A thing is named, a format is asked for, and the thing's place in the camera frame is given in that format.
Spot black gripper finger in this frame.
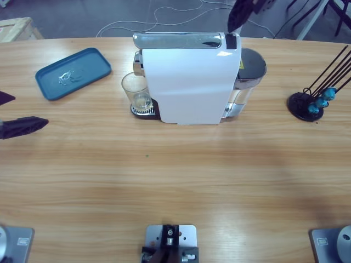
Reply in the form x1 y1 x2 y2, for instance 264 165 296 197
0 116 50 140
253 0 276 15
227 0 254 33
0 91 16 106

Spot silver coffee machine lever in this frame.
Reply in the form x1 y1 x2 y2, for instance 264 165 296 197
132 32 223 50

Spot clear drinking glass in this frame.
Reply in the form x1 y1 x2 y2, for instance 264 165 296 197
121 72 154 112

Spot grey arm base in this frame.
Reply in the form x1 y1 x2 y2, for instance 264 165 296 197
0 225 36 263
309 225 351 263

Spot white capsule coffee machine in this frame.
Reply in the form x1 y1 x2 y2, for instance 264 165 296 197
133 32 242 126

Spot white metal table leg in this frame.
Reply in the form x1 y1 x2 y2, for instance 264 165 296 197
236 16 250 35

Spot clear water tank black lid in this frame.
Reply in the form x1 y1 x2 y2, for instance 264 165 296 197
224 48 267 122

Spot teal plastic tray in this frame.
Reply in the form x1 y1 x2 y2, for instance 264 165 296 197
35 47 112 101

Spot light wooden crate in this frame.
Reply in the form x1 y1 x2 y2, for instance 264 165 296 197
0 16 44 44

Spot black chair legs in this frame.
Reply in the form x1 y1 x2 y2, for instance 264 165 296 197
286 0 351 37

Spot black capsule holder with rods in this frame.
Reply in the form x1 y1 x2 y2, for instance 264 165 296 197
287 45 351 122

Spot metal grille drip tray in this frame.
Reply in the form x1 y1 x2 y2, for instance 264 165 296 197
130 102 160 121

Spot white metal frame leg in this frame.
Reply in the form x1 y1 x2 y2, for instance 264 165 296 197
297 0 330 41

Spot white floor cable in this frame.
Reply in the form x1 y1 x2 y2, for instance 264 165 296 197
95 0 275 39

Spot grey mount with dark post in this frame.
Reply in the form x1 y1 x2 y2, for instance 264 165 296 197
140 224 200 263

